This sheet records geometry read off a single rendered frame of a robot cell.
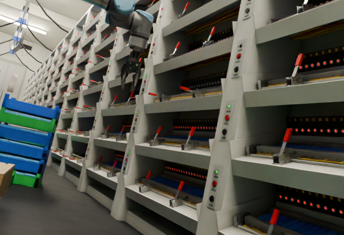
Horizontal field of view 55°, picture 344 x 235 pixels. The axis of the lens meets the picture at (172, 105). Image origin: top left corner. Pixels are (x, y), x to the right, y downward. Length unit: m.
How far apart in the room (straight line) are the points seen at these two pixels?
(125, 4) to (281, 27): 0.70
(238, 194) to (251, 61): 0.39
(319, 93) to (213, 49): 0.50
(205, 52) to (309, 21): 0.45
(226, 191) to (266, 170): 0.15
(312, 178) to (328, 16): 0.38
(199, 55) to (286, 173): 0.62
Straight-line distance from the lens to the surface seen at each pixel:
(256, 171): 0.87
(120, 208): 1.57
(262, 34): 1.01
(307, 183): 0.77
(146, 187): 1.41
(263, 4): 1.08
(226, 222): 0.96
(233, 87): 1.01
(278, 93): 0.87
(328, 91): 0.79
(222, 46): 1.15
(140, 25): 1.57
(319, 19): 0.89
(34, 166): 2.04
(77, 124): 2.90
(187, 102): 1.22
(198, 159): 1.07
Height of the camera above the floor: 0.30
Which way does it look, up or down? 10 degrees up
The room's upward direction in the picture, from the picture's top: 12 degrees clockwise
